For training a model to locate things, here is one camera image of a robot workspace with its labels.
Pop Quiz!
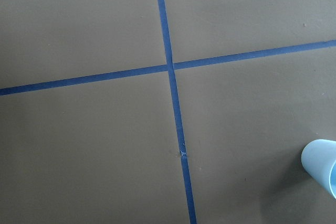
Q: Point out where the light blue plastic cup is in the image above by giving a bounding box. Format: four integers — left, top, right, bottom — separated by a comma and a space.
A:
301, 139, 335, 199

